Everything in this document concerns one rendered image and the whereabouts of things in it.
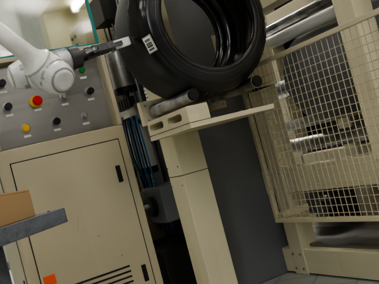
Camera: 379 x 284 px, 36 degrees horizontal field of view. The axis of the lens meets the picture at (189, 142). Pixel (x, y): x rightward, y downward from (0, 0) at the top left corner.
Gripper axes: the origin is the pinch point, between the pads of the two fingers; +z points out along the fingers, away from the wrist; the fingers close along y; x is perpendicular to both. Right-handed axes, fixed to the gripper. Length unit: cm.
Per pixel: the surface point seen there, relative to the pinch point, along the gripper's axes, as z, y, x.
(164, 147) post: 17, 36, 42
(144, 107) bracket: 10.0, 24.0, 23.3
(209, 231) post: 18, 26, 81
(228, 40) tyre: 53, 15, 10
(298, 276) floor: 60, 42, 124
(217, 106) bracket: 42, 24, 34
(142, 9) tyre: 7.8, -9.7, -7.2
